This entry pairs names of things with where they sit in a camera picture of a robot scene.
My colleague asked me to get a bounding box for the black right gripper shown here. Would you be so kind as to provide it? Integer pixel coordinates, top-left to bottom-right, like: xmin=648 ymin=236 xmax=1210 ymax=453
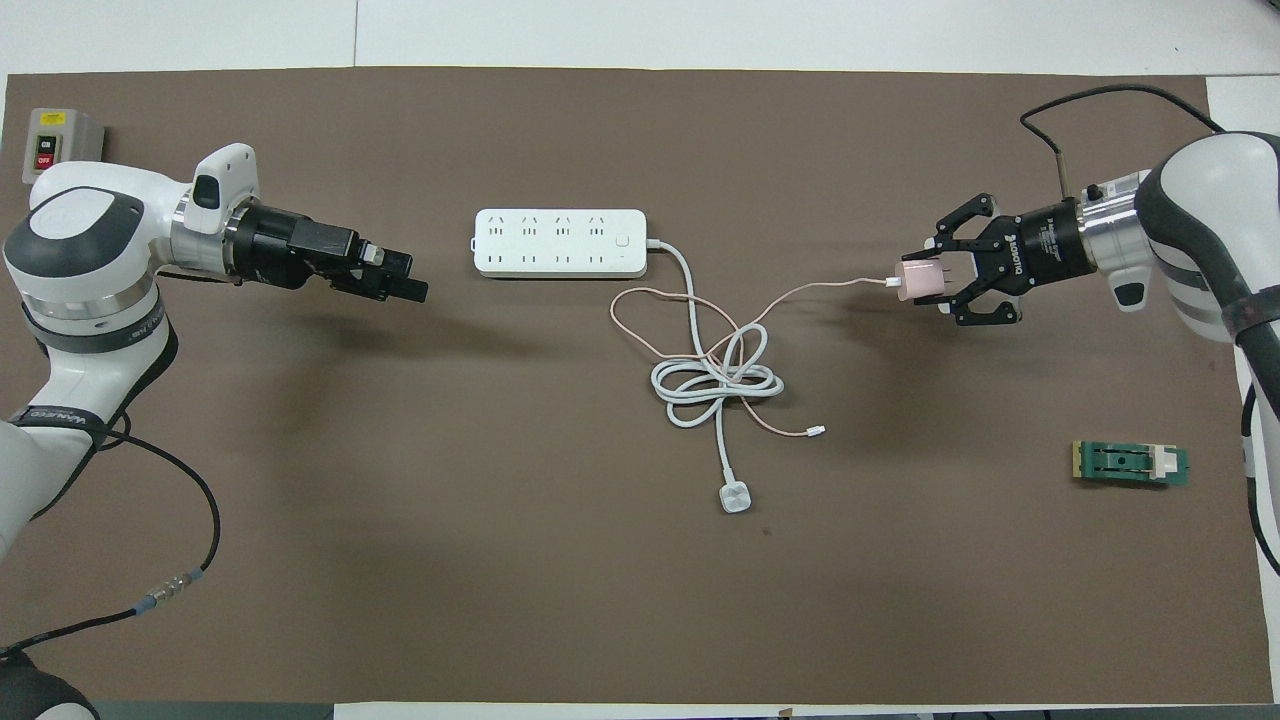
xmin=903 ymin=193 xmax=1091 ymax=327

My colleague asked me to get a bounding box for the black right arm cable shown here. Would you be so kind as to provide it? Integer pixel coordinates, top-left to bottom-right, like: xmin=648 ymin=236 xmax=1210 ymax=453
xmin=1020 ymin=85 xmax=1280 ymax=579

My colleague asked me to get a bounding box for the grey on-off switch box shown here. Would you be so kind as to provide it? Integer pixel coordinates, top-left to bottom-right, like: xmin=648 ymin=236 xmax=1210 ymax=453
xmin=22 ymin=107 xmax=106 ymax=188

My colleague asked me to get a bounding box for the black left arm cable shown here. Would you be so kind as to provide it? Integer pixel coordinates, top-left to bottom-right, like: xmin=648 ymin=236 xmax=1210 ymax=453
xmin=0 ymin=415 xmax=223 ymax=661

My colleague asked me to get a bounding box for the pink charger block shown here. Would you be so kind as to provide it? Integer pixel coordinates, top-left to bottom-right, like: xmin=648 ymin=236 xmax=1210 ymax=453
xmin=893 ymin=258 xmax=951 ymax=302

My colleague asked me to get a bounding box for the brown table mat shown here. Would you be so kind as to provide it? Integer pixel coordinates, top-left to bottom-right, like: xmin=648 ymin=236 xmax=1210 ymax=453
xmin=0 ymin=66 xmax=1273 ymax=706

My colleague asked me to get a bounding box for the white power strip cord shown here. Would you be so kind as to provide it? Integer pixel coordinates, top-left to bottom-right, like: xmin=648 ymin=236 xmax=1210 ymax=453
xmin=645 ymin=238 xmax=786 ymax=515

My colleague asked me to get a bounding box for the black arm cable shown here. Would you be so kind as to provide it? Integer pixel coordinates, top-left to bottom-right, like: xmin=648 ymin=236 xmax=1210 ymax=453
xmin=0 ymin=415 xmax=223 ymax=661
xmin=1020 ymin=85 xmax=1280 ymax=579

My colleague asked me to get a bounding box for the pink charging cable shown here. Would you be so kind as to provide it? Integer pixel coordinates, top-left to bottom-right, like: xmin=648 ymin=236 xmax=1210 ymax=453
xmin=610 ymin=276 xmax=898 ymax=439

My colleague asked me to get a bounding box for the white power strip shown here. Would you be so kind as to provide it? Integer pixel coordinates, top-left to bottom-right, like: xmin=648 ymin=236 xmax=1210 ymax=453
xmin=472 ymin=208 xmax=649 ymax=280

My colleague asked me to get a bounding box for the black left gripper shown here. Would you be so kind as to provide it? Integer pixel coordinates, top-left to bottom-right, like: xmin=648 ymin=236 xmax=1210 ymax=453
xmin=230 ymin=203 xmax=429 ymax=303

